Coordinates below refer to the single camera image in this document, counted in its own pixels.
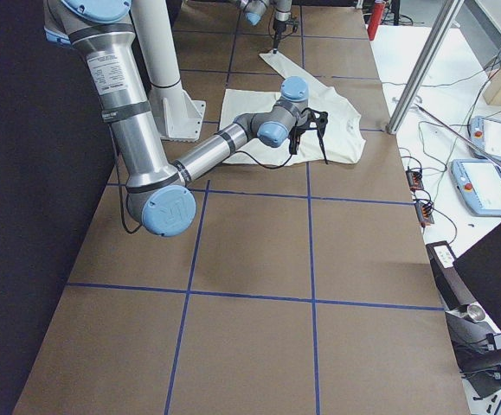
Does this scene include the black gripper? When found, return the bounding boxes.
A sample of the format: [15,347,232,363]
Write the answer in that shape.
[288,107,329,164]
[272,17,299,54]

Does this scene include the cream cat print t-shirt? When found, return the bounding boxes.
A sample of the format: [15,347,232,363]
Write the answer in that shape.
[220,52,365,166]

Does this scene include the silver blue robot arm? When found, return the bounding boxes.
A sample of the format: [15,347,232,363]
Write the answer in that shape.
[229,0,299,54]
[43,1,328,237]

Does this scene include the small black electronics box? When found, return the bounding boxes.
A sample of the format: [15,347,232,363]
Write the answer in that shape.
[406,169,424,191]

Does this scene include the red cylinder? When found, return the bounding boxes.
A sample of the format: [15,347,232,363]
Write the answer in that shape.
[367,0,385,41]

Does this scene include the teach pendant near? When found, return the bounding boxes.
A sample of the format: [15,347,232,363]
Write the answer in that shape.
[450,159,501,217]

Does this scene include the teach pendant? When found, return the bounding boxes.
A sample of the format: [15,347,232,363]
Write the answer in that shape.
[450,159,501,217]
[469,116,501,161]

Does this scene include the teach pendant far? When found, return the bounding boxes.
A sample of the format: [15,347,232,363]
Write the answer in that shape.
[469,116,501,161]

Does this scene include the metal reacher grabber stick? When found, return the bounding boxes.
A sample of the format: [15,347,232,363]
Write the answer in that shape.
[415,104,501,168]

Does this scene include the black device with steel cup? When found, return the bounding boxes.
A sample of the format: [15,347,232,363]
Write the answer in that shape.
[426,241,501,399]

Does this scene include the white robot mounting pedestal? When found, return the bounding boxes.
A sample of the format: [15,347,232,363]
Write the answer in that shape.
[132,0,207,143]

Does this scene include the aluminium frame post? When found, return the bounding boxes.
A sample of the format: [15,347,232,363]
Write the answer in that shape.
[386,0,464,135]

